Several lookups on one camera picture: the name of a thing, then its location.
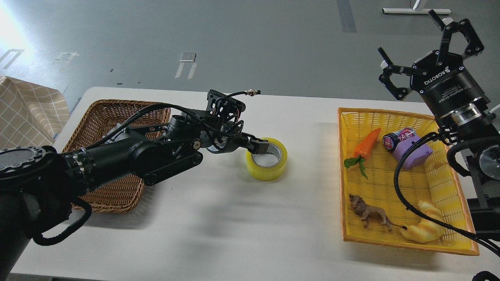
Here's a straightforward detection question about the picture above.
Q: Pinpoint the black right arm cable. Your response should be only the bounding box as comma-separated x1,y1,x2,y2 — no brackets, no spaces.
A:
393,132,500,258

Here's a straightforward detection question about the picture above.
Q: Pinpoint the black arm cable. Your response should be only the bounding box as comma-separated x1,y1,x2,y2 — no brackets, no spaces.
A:
94,89,261,147
393,132,500,258

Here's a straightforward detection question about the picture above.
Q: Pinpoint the purple foam block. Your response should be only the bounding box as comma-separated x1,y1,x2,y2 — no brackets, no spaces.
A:
392,135,434,170

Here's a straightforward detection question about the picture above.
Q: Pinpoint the white stand base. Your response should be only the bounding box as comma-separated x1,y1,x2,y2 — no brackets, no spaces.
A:
382,0,452,15

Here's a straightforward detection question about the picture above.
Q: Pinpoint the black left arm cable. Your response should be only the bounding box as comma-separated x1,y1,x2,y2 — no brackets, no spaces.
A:
94,89,261,147

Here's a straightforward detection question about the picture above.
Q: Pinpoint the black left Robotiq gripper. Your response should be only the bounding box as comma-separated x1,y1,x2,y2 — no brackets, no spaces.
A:
206,133,270,155

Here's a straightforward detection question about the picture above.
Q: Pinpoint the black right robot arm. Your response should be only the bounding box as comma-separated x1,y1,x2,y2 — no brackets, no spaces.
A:
378,9,500,255

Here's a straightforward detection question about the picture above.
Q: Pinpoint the brown wicker basket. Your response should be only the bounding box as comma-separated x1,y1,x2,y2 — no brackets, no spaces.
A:
63,99,154,213

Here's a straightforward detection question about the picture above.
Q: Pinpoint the beige checkered cloth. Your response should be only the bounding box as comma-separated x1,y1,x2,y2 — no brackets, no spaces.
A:
0,75,70,149

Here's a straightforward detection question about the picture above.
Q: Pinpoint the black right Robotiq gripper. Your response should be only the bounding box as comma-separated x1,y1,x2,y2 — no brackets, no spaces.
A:
377,9,489,119

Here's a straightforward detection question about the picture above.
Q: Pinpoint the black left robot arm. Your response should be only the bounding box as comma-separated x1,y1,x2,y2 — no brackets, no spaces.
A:
0,89,270,280

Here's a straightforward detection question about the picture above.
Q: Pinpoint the small dark labelled jar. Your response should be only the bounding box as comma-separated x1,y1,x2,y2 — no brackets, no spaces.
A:
382,127,416,152

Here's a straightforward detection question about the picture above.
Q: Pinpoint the brown toy lion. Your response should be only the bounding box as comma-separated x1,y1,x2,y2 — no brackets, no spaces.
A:
348,194,408,232

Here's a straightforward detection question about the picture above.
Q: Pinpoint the yellow plastic basket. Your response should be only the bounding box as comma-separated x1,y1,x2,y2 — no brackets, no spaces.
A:
338,107,480,256

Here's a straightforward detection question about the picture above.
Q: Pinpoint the yellow toy croissant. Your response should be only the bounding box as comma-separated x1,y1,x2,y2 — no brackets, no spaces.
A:
399,200,445,243

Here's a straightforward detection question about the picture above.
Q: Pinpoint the yellow tape roll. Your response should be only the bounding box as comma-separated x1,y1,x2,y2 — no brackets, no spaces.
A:
245,137,288,181

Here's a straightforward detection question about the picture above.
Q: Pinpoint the orange toy carrot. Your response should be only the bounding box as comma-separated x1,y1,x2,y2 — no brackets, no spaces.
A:
343,128,382,179

